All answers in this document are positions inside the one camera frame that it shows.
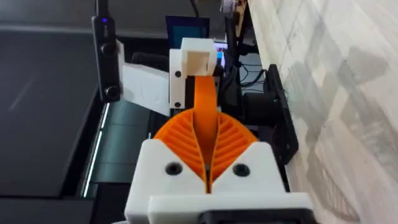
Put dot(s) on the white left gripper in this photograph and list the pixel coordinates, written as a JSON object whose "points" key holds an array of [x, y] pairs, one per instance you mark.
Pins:
{"points": [[146, 85]]}

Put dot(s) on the black rail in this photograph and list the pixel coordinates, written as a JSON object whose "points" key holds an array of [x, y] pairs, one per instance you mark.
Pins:
{"points": [[281, 118]]}

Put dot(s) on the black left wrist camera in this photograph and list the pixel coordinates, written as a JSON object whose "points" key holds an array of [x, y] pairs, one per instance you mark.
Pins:
{"points": [[107, 59]]}

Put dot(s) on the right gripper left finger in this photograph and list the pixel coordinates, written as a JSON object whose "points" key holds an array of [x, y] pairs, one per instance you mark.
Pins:
{"points": [[155, 174]]}

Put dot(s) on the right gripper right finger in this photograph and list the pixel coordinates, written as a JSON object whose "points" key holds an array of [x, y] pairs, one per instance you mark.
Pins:
{"points": [[248, 174]]}

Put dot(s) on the dark computer monitor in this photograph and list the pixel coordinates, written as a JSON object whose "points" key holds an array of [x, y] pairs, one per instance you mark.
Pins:
{"points": [[186, 31]]}

